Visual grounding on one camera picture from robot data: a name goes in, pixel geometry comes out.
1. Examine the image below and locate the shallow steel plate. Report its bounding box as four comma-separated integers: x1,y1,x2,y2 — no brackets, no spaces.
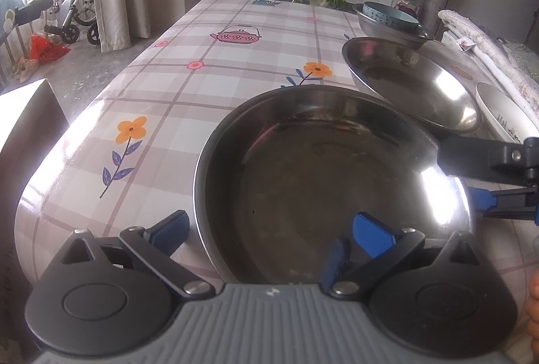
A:
194,86,473,284

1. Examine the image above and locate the teal ceramic bowl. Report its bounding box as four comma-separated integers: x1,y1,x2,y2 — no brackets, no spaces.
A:
363,2,419,33

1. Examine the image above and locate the white ceramic plate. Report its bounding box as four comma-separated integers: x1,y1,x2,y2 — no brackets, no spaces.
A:
476,83,538,144

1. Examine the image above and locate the steel bowl left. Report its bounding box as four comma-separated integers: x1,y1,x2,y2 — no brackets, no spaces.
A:
342,37,481,134

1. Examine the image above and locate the white folded blanket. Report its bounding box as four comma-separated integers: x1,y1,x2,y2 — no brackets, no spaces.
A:
438,10,538,126

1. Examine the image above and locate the wide steel bowl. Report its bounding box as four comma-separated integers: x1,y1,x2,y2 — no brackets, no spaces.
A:
352,3,434,50

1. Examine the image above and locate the cardboard box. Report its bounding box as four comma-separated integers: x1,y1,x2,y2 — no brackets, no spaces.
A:
0,77,70,364

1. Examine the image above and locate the wheelchair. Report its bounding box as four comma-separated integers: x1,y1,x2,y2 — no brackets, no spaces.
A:
13,0,102,48

